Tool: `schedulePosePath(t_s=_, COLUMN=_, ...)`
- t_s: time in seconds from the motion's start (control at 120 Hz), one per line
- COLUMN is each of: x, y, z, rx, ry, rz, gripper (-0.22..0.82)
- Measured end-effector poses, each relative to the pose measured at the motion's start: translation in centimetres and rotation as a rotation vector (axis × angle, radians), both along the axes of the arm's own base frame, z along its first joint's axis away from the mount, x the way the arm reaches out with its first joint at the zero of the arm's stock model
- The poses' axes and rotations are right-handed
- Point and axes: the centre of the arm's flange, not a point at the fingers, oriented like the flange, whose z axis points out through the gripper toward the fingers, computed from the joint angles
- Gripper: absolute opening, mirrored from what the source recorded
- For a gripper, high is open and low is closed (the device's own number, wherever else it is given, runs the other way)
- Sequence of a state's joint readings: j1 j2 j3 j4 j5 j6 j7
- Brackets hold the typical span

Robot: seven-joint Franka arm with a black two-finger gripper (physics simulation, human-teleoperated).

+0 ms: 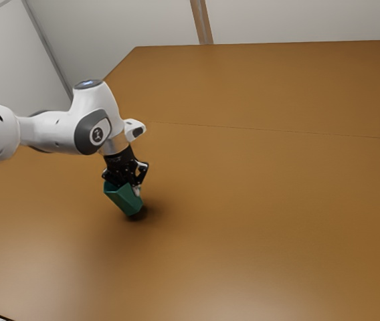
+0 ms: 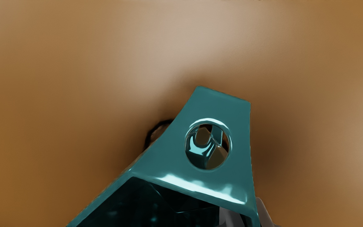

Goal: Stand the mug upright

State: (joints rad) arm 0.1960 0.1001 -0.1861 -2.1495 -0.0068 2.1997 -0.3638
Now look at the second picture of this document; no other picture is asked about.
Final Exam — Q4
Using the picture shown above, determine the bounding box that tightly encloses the teal faceted mug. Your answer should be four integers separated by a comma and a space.
66, 85, 261, 227

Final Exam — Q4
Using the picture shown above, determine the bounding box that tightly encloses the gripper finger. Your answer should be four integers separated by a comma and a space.
219, 197, 281, 227

